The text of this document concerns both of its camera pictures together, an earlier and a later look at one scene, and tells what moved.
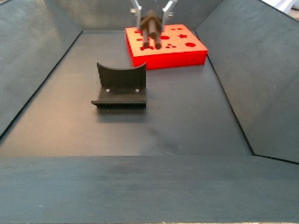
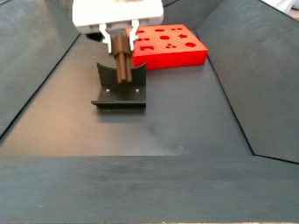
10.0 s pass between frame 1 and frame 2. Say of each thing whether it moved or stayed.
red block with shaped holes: stayed
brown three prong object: moved
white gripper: moved
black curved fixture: stayed
